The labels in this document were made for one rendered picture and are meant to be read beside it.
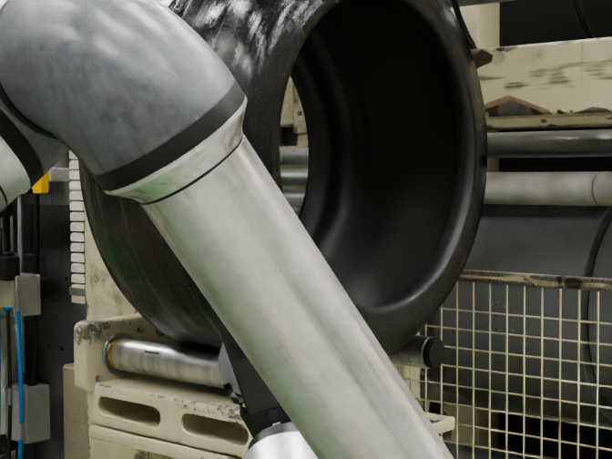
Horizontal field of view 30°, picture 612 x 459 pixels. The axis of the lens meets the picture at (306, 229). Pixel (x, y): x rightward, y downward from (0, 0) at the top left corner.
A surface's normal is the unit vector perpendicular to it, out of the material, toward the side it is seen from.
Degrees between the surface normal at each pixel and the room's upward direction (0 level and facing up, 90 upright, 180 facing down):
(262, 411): 95
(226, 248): 109
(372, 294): 40
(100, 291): 90
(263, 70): 86
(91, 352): 90
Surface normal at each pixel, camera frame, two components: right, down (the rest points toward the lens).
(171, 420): -0.66, 0.04
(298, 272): 0.60, -0.07
